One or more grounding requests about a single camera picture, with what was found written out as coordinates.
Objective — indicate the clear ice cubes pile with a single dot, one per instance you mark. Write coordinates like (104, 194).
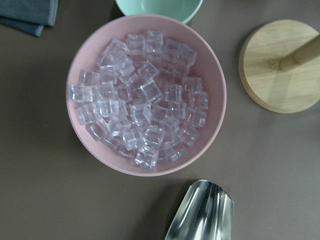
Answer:
(142, 95)

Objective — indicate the pink bowl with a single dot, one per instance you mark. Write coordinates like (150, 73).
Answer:
(207, 66)

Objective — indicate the steel ice scoop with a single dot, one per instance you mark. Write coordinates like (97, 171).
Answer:
(205, 213)

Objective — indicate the green bowl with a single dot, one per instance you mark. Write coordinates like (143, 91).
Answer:
(180, 10)

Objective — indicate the wooden cup tree stand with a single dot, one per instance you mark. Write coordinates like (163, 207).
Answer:
(279, 66)

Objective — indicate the grey folded cloth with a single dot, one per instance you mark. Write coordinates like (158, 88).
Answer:
(29, 16)

